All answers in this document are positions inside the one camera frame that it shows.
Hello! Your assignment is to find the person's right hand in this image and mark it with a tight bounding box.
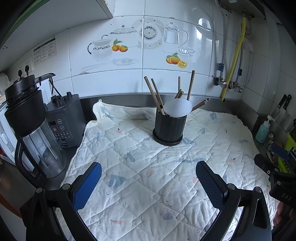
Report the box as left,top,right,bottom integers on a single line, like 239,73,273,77
273,201,286,228

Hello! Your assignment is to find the glass blender jug black lid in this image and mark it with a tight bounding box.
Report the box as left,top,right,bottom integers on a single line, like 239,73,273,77
4,72,68,184

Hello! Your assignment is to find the white plastic rice spoon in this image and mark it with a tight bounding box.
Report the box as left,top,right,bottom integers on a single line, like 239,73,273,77
163,99,193,118

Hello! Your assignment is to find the black-handled kitchen knife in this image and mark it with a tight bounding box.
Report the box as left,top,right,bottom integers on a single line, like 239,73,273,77
279,95,295,131
269,94,287,120

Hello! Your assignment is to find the braided metal hose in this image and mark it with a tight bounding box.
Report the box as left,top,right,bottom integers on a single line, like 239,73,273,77
236,35,245,82
216,0,228,78

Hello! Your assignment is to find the black blender base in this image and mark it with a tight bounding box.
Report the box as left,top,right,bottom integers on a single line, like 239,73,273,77
45,92,86,148

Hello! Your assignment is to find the white printed quilted cloth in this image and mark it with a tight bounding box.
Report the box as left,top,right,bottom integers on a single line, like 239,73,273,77
54,100,281,241

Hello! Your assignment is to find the green plastic rack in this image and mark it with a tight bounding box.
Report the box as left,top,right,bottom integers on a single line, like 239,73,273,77
277,133,296,174

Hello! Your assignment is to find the dark reddish wooden chopstick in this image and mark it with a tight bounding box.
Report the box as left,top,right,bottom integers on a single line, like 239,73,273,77
186,70,195,101

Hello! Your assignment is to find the yellow gas pipe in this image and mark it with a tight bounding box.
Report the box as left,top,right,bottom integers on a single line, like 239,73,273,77
221,17,247,102

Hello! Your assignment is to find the grey water heater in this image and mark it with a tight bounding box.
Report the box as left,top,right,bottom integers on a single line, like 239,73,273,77
217,0,266,19

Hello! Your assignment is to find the green wall cabinet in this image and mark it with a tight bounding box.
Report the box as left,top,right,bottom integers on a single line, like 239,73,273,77
0,0,114,50

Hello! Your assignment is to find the teal soap pump bottle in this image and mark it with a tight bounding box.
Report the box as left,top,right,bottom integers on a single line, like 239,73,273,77
255,115,274,143

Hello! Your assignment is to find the white wall socket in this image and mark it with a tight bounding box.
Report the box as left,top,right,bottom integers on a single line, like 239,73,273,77
17,58,33,78

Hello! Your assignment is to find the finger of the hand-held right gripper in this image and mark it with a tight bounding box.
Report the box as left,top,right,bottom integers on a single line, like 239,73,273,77
254,153,279,176
270,143,293,161

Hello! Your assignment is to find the metal water valve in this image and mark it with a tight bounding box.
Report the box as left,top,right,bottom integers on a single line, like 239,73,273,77
230,81,243,93

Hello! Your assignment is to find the black ribbed utensil holder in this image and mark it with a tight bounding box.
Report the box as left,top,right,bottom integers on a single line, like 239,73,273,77
153,107,187,146

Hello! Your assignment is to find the black power cable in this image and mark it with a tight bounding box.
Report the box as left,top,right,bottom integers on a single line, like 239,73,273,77
48,77,63,98

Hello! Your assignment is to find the red-handled water valve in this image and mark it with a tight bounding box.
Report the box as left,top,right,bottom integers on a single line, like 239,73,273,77
213,75,229,90

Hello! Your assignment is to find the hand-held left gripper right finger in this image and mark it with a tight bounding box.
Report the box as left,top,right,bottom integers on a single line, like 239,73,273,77
195,161,272,241

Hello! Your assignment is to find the white wall label sticker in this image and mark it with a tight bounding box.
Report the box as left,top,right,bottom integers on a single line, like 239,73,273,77
33,37,57,66

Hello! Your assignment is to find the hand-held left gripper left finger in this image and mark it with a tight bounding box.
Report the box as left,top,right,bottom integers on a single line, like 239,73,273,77
25,161,103,241

